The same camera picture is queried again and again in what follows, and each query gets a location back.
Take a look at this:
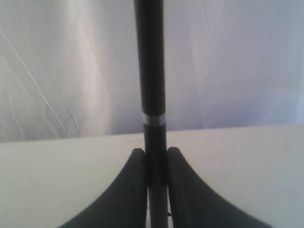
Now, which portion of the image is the black paintbrush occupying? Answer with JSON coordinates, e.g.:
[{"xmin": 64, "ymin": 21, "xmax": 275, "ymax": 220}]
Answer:
[{"xmin": 134, "ymin": 0, "xmax": 169, "ymax": 228}]

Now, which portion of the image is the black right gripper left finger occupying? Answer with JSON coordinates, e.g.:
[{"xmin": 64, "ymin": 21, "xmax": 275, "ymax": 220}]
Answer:
[{"xmin": 61, "ymin": 149, "xmax": 147, "ymax": 228}]

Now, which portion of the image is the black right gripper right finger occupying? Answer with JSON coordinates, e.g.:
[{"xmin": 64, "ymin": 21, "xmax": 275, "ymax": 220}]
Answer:
[{"xmin": 167, "ymin": 147, "xmax": 269, "ymax": 228}]

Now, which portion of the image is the white backdrop curtain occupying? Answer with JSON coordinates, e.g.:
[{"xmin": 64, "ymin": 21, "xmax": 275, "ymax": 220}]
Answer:
[{"xmin": 0, "ymin": 0, "xmax": 304, "ymax": 142}]

